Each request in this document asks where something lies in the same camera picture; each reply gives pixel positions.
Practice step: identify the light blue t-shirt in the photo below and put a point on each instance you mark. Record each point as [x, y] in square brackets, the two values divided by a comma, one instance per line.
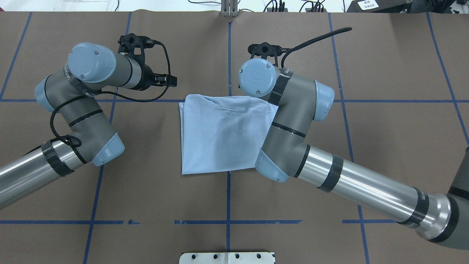
[222, 134]

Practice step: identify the black box with label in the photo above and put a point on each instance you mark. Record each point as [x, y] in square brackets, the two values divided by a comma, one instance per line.
[378, 6]

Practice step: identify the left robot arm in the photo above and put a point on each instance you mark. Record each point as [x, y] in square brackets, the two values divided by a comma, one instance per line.
[82, 132]

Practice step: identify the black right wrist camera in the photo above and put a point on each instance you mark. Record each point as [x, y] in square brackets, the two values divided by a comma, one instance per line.
[265, 50]

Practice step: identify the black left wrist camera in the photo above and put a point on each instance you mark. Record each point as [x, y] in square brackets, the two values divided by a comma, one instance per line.
[133, 46]

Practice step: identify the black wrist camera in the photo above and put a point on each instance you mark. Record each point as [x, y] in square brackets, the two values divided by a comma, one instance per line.
[133, 46]
[265, 50]

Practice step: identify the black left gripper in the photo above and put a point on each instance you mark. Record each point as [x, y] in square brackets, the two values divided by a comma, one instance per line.
[146, 78]

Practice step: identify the aluminium frame post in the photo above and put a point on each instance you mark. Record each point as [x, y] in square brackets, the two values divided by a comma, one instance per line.
[229, 8]

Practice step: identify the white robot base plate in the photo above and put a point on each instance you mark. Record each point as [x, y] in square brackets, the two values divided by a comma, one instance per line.
[228, 258]

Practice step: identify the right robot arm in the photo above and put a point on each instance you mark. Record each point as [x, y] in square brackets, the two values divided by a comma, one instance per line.
[438, 218]

